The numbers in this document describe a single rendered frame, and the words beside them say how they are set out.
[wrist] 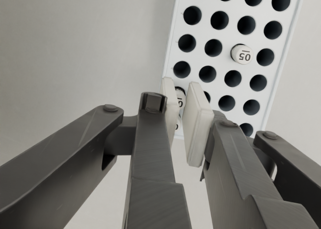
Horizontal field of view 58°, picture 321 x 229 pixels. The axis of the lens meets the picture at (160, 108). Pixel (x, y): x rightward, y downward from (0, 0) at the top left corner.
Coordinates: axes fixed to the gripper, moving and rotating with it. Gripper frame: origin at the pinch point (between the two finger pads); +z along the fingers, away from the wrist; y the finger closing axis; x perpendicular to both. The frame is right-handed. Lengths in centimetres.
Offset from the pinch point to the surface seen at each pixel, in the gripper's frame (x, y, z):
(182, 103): 0.0, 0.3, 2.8
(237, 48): 4.2, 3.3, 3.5
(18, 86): -2.4, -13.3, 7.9
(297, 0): 8.0, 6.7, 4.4
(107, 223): -15.0, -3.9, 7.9
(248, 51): 4.2, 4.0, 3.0
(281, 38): 5.4, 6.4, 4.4
